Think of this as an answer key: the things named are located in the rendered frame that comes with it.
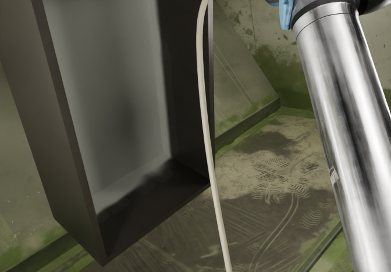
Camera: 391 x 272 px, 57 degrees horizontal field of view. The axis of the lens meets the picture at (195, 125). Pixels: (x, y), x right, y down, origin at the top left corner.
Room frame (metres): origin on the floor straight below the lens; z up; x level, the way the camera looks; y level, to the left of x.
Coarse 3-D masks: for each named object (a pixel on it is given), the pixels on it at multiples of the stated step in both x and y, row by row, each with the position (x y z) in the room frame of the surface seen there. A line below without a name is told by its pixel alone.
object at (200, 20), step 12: (204, 0) 0.95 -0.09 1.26; (204, 12) 0.95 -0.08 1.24; (204, 84) 0.90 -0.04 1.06; (204, 96) 0.89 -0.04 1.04; (204, 108) 0.88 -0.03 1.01; (204, 120) 0.87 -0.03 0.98; (204, 132) 0.86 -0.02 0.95; (216, 192) 0.81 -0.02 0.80; (216, 204) 0.80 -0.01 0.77; (216, 216) 0.79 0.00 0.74; (228, 252) 0.75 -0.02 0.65; (228, 264) 0.73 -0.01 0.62
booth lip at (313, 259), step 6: (336, 228) 1.41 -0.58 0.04; (342, 228) 1.42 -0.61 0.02; (330, 234) 1.38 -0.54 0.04; (336, 234) 1.38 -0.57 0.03; (324, 240) 1.35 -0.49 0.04; (330, 240) 1.34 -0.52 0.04; (318, 246) 1.32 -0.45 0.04; (324, 246) 1.31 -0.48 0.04; (318, 252) 1.28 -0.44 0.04; (324, 252) 1.30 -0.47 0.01; (312, 258) 1.26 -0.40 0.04; (318, 258) 1.27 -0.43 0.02; (306, 264) 1.23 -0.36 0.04; (312, 264) 1.23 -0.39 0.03; (300, 270) 1.20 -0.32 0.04; (306, 270) 1.20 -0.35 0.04
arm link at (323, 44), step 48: (288, 0) 0.67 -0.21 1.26; (336, 0) 0.62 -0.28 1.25; (336, 48) 0.56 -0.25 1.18; (336, 96) 0.52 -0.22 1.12; (384, 96) 0.52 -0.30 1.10; (336, 144) 0.48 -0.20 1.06; (384, 144) 0.45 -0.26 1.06; (336, 192) 0.45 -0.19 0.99; (384, 192) 0.40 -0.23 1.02; (384, 240) 0.36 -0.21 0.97
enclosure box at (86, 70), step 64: (0, 0) 1.01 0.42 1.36; (64, 0) 1.31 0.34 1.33; (128, 0) 1.48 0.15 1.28; (192, 0) 1.35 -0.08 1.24; (64, 64) 1.30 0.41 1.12; (128, 64) 1.49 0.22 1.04; (192, 64) 1.40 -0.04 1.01; (64, 128) 0.92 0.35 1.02; (128, 128) 1.50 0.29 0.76; (192, 128) 1.45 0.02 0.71; (64, 192) 1.07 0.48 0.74; (128, 192) 1.38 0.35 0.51; (192, 192) 1.34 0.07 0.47
